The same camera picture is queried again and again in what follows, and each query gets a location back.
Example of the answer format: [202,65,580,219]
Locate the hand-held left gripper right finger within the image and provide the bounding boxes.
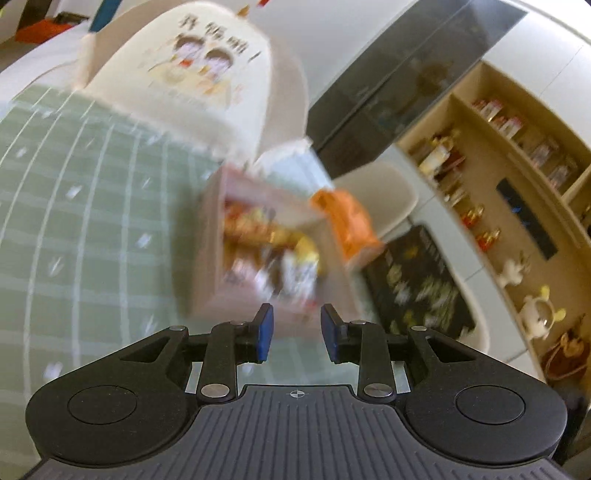
[321,303,476,403]

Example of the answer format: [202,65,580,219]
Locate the orange cardboard box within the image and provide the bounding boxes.
[310,188,386,271]

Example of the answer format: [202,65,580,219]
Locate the pink cardboard box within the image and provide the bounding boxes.
[173,165,366,333]

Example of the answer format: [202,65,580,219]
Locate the green grid tablecloth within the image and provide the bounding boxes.
[0,85,370,462]

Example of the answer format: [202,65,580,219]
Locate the white yellow figurine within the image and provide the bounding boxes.
[517,286,567,341]

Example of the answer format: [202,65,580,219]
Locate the dark glass cabinet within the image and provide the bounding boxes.
[308,0,528,172]

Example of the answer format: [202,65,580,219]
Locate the cream cartoon printed cushion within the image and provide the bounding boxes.
[83,0,278,160]

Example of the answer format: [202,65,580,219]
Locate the brown bag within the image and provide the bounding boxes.
[545,329,588,380]

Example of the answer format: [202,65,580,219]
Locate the white vase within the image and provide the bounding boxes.
[498,257,530,290]

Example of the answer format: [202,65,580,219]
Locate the black plaque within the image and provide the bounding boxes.
[496,178,559,259]

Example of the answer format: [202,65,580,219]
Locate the gold ornaments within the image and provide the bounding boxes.
[418,130,464,186]

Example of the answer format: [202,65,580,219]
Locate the wooden shelf unit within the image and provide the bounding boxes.
[397,62,591,384]

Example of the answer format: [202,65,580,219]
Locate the blue tumbler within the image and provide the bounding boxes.
[90,0,117,33]

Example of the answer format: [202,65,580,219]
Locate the row of red jars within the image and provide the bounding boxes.
[472,98,581,191]

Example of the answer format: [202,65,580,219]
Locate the black gift box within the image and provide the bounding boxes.
[362,224,476,340]

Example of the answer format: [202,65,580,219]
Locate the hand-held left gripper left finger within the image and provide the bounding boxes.
[117,303,275,403]

